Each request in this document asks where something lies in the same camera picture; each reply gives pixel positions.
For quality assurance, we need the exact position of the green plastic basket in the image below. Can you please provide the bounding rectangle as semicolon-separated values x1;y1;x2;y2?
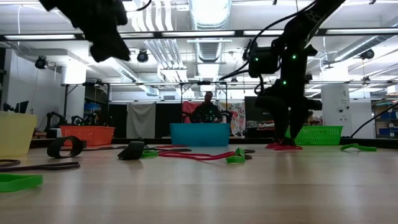
282;125;344;146

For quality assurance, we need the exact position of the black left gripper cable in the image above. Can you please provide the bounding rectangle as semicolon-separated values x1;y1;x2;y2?
126;0;153;12

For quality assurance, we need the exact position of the person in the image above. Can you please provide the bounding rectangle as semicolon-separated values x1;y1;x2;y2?
193;91;223;124

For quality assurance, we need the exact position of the orange plastic basket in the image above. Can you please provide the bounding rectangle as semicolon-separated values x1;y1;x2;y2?
60;125;116;147

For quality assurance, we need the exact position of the red hanging cloth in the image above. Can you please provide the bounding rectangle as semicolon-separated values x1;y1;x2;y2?
182;101;203;124

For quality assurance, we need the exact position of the black monitor screen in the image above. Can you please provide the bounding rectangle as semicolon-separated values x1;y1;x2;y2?
244;96;274;123

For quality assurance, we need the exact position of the blue plastic basket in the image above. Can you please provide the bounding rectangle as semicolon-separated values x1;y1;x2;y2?
169;123;231;147

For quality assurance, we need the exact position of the black table frame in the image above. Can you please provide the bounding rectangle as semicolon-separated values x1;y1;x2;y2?
29;138;398;149

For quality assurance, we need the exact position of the black overhead frame bar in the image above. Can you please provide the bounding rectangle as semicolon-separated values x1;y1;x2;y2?
0;29;398;40

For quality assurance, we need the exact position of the green rubber band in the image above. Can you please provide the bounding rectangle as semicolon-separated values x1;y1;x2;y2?
140;149;159;159
225;147;246;164
340;142;377;152
0;173;44;193

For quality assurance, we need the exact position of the shelf with blue bins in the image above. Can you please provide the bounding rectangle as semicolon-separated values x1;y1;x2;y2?
374;101;398;139

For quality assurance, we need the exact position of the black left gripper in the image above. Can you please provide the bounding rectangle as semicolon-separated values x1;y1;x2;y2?
39;0;131;63

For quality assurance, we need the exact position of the yellow plastic basket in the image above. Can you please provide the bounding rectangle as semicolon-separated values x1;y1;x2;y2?
0;111;38;158

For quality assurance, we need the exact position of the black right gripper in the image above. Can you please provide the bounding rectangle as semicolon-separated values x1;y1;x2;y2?
255;81;323;147

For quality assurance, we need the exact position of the grey hanging cloth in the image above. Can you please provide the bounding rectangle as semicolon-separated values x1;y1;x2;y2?
126;101;157;139

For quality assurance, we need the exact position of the wide black rubber band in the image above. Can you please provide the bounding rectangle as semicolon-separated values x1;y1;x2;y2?
279;136;297;147
117;141;146;161
46;135;84;159

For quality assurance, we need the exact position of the small black monitor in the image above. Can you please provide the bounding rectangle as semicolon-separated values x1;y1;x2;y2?
14;100;29;114

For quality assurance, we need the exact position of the black slanted cable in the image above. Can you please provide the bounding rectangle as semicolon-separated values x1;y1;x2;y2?
349;98;398;138

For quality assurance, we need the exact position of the floral hanging cloth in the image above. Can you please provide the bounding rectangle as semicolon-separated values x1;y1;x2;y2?
217;101;246;137

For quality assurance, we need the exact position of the white pillar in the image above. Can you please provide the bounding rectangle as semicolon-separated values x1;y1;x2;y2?
321;83;351;139

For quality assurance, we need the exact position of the silver ceiling duct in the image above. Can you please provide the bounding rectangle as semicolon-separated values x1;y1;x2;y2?
188;0;233;63

